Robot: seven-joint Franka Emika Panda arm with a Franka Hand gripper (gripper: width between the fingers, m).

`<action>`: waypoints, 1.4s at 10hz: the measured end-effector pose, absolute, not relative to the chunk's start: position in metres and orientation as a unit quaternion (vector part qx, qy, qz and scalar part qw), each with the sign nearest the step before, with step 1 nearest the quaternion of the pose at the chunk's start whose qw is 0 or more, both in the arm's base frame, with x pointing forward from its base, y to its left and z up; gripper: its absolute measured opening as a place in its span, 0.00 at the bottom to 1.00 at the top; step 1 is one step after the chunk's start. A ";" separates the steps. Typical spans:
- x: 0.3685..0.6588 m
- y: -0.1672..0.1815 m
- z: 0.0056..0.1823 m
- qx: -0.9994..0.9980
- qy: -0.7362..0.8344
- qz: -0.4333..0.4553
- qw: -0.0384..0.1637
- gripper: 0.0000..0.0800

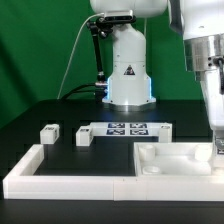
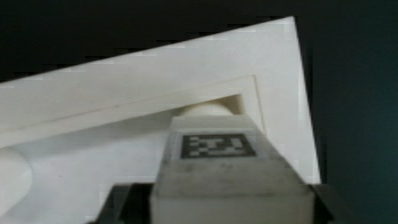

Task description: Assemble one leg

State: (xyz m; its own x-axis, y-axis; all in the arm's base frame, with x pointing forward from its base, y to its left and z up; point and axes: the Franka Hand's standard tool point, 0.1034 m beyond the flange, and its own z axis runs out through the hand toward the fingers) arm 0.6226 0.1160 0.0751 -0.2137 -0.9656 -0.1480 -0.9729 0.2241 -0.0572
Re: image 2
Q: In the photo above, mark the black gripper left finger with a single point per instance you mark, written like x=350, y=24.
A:
x=124, y=208

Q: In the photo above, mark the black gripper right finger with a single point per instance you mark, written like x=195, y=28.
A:
x=330, y=210

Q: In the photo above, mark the white table leg with tag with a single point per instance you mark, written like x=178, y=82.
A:
x=226, y=182

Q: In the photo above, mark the white square tabletop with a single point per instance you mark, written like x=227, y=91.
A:
x=83, y=115

